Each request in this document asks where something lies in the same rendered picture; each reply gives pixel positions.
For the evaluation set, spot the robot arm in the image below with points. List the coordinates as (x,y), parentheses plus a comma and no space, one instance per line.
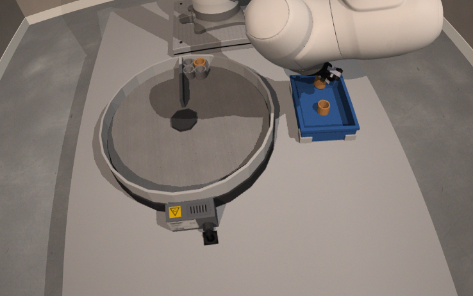
(308,33)

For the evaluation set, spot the grey metal bushing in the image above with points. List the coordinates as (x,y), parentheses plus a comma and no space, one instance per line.
(200,72)
(188,72)
(187,62)

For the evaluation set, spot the blue plastic crate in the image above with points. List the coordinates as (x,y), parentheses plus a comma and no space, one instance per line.
(312,127)

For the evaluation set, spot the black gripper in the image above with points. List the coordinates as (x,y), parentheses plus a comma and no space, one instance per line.
(324,73)

